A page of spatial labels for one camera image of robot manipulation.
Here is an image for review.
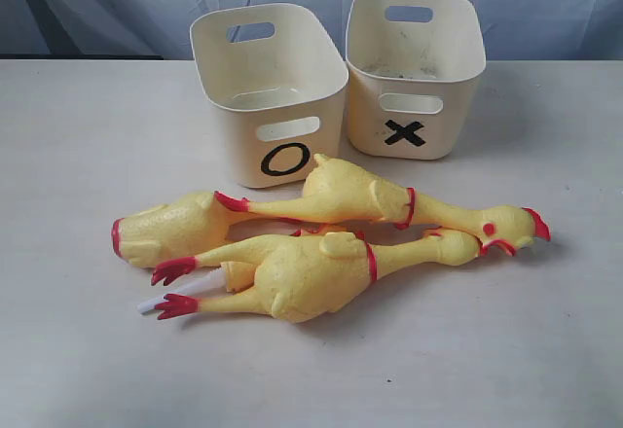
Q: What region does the whole rubber chicken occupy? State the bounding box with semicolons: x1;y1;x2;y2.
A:
152;228;483;323
222;154;551;256

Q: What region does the whole rubber chicken front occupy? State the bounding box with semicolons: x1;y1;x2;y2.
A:
152;228;483;323

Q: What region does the chicken head with white tube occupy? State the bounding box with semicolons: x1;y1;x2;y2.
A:
135;261;254;317

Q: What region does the headless rubber chicken body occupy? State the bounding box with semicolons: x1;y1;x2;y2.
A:
111;191;255;268

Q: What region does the cream bin marked O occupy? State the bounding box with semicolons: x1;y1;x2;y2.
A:
190;3;348;189

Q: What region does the cream bin marked X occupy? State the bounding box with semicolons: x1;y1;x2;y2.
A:
345;0;486;161

